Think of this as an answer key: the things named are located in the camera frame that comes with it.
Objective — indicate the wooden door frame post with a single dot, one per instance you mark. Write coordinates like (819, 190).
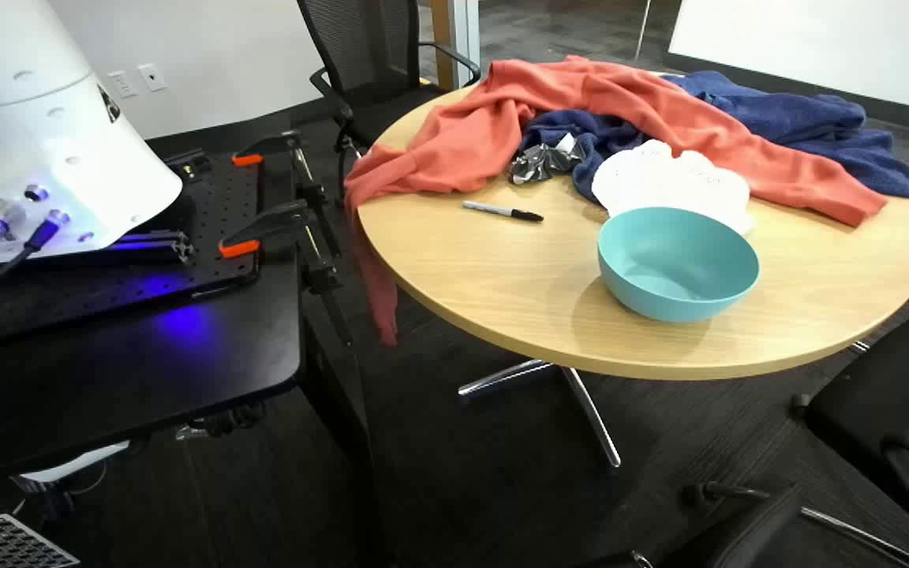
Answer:
(444, 41)

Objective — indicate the chrome table leg base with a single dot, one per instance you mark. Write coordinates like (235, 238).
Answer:
(592, 411)

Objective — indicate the white cloth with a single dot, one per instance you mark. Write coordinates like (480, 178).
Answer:
(665, 178)

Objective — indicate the teal plastic bowl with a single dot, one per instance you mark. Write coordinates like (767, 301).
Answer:
(678, 264)

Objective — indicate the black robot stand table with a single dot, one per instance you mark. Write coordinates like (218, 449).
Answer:
(108, 368)

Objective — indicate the black and white marker pen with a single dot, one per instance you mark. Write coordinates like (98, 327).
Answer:
(503, 214)

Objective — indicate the white wall outlet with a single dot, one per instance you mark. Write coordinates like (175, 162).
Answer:
(121, 82)
(154, 78)

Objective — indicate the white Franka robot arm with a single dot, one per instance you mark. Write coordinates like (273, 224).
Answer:
(46, 128)

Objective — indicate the black mesh office chair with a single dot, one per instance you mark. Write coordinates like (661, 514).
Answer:
(370, 52)
(884, 391)

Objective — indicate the orange cloth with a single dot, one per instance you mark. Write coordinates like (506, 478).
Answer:
(623, 106)

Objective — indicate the white strip under stand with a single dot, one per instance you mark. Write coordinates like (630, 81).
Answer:
(77, 463)

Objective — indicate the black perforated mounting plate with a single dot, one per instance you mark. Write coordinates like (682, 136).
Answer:
(202, 199)

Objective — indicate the navy blue cloth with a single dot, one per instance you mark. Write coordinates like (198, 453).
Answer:
(789, 116)

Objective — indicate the grey mesh grid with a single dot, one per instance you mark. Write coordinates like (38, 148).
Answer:
(1, 544)

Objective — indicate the white whiteboard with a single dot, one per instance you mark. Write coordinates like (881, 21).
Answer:
(823, 41)

